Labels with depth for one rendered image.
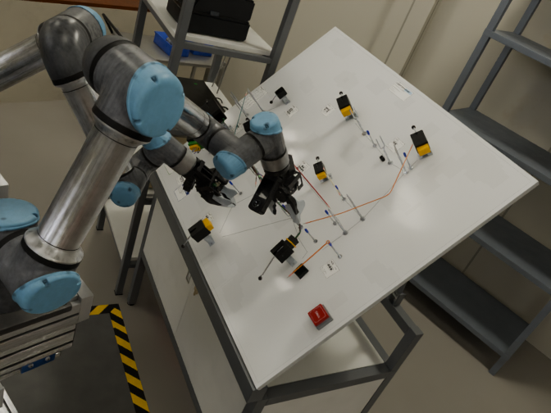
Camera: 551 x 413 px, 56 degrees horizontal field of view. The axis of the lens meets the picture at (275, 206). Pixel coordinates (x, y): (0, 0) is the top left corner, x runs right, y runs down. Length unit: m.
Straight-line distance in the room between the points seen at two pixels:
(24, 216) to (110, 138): 0.29
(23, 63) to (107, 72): 0.58
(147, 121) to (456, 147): 1.12
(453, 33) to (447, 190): 2.50
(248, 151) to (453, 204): 0.69
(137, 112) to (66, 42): 0.46
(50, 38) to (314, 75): 1.20
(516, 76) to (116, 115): 3.27
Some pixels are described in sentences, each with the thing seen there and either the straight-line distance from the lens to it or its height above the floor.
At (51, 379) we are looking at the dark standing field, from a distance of 2.60.
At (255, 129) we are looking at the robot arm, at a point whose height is 1.60.
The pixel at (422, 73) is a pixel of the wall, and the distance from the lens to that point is 4.16.
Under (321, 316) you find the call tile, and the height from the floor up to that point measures 1.11.
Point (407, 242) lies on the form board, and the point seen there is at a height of 1.35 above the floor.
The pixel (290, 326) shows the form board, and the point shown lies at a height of 1.01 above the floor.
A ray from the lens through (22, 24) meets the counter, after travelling 4.36.
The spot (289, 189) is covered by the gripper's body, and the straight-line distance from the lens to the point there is 1.42.
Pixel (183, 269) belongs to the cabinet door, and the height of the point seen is 0.70.
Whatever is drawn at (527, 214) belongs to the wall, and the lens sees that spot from 3.98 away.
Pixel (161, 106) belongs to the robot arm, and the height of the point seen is 1.72.
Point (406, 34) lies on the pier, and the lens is 4.13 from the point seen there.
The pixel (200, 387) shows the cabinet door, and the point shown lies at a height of 0.47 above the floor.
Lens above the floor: 2.11
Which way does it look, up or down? 31 degrees down
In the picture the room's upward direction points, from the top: 23 degrees clockwise
